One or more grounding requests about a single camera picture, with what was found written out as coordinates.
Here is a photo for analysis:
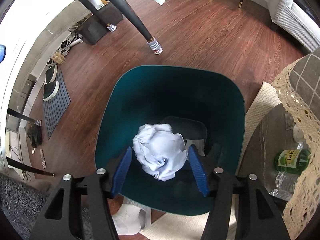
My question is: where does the large paper ball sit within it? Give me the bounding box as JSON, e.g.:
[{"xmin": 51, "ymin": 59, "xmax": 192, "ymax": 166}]
[{"xmin": 133, "ymin": 124, "xmax": 188, "ymax": 181}]

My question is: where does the dark teal trash bin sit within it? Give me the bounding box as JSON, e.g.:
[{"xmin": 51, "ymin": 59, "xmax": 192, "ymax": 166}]
[{"xmin": 95, "ymin": 66, "xmax": 245, "ymax": 216}]

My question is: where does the white slipper foot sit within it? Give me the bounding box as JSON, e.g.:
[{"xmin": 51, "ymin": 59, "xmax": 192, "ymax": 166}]
[{"xmin": 112, "ymin": 204, "xmax": 151, "ymax": 236}]

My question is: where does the clear plastic bottle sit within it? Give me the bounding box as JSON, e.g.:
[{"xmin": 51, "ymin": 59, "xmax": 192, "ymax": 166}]
[{"xmin": 269, "ymin": 171, "xmax": 299, "ymax": 202}]

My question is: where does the green glass bottle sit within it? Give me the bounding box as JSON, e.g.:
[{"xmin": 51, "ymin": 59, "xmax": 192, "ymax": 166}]
[{"xmin": 273, "ymin": 148, "xmax": 311, "ymax": 176}]

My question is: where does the striped grey door mat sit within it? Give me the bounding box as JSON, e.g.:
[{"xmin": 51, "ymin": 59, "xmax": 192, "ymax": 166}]
[{"xmin": 43, "ymin": 70, "xmax": 71, "ymax": 139}]

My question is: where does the dark shoe white sole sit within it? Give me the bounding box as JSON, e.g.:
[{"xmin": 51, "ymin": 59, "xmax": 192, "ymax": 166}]
[{"xmin": 43, "ymin": 81, "xmax": 60, "ymax": 102}]

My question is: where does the grey checked tablecloth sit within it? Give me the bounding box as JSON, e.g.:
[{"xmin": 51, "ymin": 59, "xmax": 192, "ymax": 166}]
[{"xmin": 272, "ymin": 49, "xmax": 319, "ymax": 239}]

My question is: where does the black table leg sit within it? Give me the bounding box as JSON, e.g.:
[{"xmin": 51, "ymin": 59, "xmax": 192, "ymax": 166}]
[
  {"xmin": 110, "ymin": 0, "xmax": 163, "ymax": 55},
  {"xmin": 78, "ymin": 0, "xmax": 117, "ymax": 32}
]

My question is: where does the dark storage box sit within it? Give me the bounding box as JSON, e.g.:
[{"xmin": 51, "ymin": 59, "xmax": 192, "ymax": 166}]
[{"xmin": 75, "ymin": 3, "xmax": 123, "ymax": 45}]

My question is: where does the grey armchair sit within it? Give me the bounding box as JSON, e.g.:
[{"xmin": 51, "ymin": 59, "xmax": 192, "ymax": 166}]
[{"xmin": 267, "ymin": 0, "xmax": 319, "ymax": 52}]

